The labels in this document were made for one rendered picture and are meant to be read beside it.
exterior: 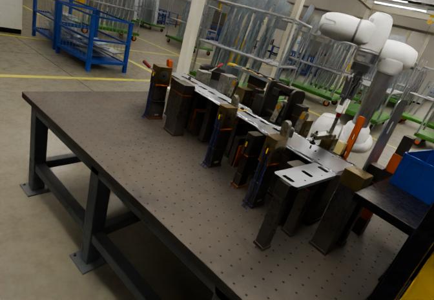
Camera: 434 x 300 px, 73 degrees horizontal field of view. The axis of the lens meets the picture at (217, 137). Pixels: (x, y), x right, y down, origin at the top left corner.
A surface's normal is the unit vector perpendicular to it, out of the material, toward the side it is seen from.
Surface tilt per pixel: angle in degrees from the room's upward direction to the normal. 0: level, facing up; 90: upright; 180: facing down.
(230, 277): 0
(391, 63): 109
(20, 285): 0
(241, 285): 0
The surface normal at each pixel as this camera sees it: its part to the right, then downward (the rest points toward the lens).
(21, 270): 0.26, -0.90
